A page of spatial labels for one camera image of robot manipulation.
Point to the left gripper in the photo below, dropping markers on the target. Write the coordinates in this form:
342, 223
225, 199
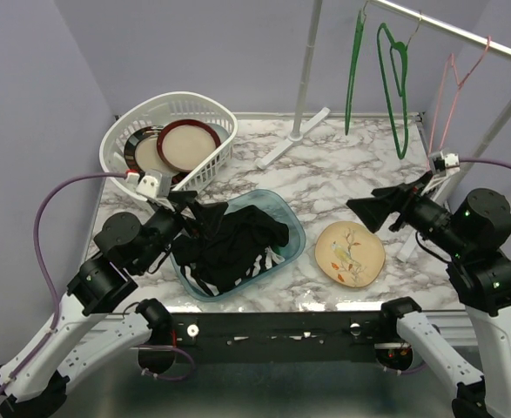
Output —
209, 217

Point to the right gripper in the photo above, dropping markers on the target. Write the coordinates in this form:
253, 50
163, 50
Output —
373, 210

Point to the black white striped tank top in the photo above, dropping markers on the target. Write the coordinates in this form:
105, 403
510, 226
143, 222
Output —
208, 284

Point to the green hanger with striped top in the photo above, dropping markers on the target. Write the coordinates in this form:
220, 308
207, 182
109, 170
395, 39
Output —
393, 55

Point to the green hanger with black top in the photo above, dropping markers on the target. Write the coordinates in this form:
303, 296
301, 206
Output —
354, 61

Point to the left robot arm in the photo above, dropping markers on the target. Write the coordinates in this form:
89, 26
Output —
36, 382

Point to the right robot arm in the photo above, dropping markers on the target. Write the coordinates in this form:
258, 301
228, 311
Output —
480, 274

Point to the beige bird pattern plate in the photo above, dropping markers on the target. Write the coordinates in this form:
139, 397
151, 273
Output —
349, 254

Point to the red rimmed plate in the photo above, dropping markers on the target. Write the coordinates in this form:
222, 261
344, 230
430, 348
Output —
185, 144

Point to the white plastic dish basket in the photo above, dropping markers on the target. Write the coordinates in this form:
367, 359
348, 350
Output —
166, 108

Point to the clear blue plastic tray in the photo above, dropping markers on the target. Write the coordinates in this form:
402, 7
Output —
271, 203

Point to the black rimmed plate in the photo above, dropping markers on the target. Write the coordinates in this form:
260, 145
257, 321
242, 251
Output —
141, 153

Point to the metal clothes rack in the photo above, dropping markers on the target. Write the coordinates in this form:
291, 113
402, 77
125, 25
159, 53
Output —
301, 129

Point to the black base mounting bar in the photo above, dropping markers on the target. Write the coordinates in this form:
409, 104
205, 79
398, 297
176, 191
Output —
279, 337

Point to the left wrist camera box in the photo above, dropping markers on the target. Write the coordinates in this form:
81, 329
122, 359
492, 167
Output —
152, 185

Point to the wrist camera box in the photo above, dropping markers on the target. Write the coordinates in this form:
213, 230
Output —
443, 165
152, 185

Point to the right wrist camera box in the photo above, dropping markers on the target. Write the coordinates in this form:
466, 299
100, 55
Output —
443, 165

